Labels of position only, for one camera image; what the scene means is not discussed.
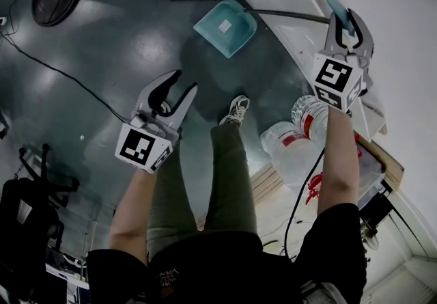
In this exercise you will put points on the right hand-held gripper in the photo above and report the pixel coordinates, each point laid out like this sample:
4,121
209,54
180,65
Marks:
333,77

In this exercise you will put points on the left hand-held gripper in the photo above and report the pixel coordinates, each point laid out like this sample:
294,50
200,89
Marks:
140,147

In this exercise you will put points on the teal dustpan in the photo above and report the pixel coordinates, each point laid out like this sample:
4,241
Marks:
225,29

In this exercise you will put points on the person's right forearm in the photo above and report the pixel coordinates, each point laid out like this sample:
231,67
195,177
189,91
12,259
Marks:
338,166

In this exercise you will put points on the person's left forearm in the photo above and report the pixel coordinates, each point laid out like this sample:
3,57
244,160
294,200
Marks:
131,214

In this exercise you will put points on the white shelf unit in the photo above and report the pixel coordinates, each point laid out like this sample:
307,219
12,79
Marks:
300,32

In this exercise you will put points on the white sneaker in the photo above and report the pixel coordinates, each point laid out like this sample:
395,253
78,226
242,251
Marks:
235,111

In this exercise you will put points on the green trousers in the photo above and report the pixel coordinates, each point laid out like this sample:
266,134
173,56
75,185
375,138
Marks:
225,176

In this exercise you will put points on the wooden table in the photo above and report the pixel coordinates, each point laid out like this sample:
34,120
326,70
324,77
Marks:
385,161

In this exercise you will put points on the wooden slatted crate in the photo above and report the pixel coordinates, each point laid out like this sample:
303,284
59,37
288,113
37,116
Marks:
268,184

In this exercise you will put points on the black printed shirt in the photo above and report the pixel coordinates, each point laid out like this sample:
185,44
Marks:
225,272

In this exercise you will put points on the black office chair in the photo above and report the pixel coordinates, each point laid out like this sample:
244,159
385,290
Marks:
27,227

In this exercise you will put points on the grey waist pack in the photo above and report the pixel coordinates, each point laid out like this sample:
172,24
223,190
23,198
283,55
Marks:
322,292

